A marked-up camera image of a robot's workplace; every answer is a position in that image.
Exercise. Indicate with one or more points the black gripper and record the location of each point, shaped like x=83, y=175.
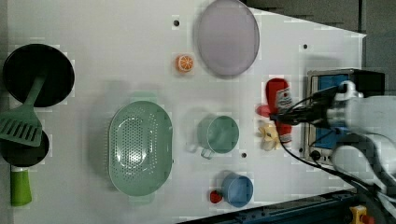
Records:
x=314, y=112

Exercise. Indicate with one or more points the red ketchup bottle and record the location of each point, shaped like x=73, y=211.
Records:
x=279, y=100

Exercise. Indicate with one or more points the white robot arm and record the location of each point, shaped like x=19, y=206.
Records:
x=365, y=156

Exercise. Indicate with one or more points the green oval strainer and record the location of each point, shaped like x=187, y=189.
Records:
x=140, y=155

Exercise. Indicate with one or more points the red apple toy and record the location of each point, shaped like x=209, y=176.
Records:
x=263, y=110

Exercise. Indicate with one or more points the peeled banana toy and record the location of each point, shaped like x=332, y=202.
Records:
x=270, y=139

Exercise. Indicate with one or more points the steel toaster oven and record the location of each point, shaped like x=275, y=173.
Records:
x=321, y=141

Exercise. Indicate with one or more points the green mug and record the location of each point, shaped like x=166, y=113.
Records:
x=217, y=135

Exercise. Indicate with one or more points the blue mug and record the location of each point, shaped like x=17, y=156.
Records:
x=237, y=190

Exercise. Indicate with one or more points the grey round plate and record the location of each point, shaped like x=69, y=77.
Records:
x=228, y=37

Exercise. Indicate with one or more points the red strawberry toy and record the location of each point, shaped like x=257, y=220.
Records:
x=215, y=196

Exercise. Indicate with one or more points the orange slice toy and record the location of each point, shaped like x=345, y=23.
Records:
x=184, y=63

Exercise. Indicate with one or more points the yellow red clamp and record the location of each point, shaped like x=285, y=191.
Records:
x=360, y=216

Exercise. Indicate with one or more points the green slotted spatula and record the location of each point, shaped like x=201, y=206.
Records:
x=21, y=124

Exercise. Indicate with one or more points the large black pan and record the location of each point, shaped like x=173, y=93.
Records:
x=24, y=64

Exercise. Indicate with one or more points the small pan green handle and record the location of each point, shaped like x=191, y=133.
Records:
x=21, y=158

